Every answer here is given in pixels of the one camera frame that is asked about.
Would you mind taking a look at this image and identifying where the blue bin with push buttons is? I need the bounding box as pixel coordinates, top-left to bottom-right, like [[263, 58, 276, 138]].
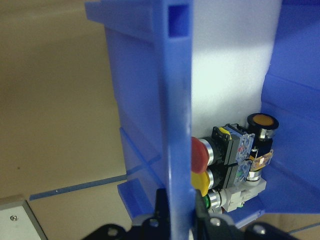
[[84, 0, 320, 240]]

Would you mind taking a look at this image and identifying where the yellow mushroom push button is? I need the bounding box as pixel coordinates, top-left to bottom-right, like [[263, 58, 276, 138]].
[[191, 161, 253, 198]]

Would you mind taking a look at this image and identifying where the amber push button black body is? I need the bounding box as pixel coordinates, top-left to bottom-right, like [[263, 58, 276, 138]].
[[246, 112, 280, 187]]

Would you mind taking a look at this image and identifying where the white square base plate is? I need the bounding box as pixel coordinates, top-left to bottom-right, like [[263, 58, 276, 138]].
[[0, 198, 48, 240]]

